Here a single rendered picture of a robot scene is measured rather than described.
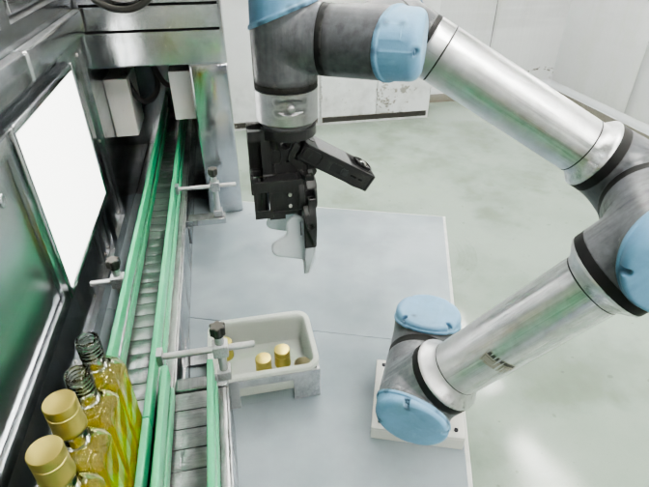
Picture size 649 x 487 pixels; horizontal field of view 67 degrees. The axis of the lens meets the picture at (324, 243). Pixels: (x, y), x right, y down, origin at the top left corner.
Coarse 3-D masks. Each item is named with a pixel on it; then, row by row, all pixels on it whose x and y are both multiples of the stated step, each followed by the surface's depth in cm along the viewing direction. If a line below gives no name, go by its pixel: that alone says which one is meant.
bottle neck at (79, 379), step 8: (72, 368) 58; (80, 368) 59; (88, 368) 58; (64, 376) 57; (72, 376) 59; (80, 376) 59; (88, 376) 58; (72, 384) 57; (80, 384) 57; (88, 384) 58; (80, 392) 58; (88, 392) 58; (96, 392) 60; (80, 400) 58; (88, 400) 59; (96, 400) 60; (88, 408) 59
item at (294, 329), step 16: (224, 320) 109; (240, 320) 109; (256, 320) 110; (272, 320) 111; (288, 320) 112; (304, 320) 109; (208, 336) 105; (240, 336) 111; (256, 336) 112; (272, 336) 113; (288, 336) 114; (304, 336) 110; (240, 352) 111; (256, 352) 111; (272, 352) 111; (304, 352) 110; (240, 368) 107; (272, 368) 107; (288, 368) 98; (304, 368) 98
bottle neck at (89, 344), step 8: (80, 336) 63; (88, 336) 64; (96, 336) 63; (80, 344) 63; (88, 344) 62; (96, 344) 62; (80, 352) 62; (88, 352) 62; (96, 352) 63; (88, 360) 63; (96, 360) 63; (104, 360) 65; (96, 368) 64
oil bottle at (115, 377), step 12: (108, 360) 66; (120, 360) 68; (108, 372) 65; (120, 372) 66; (96, 384) 64; (108, 384) 64; (120, 384) 65; (120, 396) 66; (132, 396) 71; (132, 408) 70; (132, 420) 70; (132, 432) 70
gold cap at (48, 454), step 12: (36, 444) 48; (48, 444) 48; (60, 444) 48; (36, 456) 47; (48, 456) 47; (60, 456) 47; (36, 468) 46; (48, 468) 46; (60, 468) 48; (72, 468) 49; (48, 480) 47; (60, 480) 48
